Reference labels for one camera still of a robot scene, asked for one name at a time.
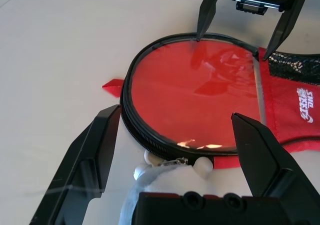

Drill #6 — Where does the silver zipper pull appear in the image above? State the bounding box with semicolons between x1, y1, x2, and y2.
159;156;190;169

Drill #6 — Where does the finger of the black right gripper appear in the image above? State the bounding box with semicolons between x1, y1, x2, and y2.
195;0;229;43
262;0;307;61

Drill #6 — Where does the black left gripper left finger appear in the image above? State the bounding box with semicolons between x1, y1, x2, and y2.
29;104;123;225

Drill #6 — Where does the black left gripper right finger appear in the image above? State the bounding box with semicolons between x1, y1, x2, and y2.
231;113;320;225

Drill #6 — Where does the red black paddle case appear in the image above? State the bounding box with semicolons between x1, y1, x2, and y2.
101;31;320;171

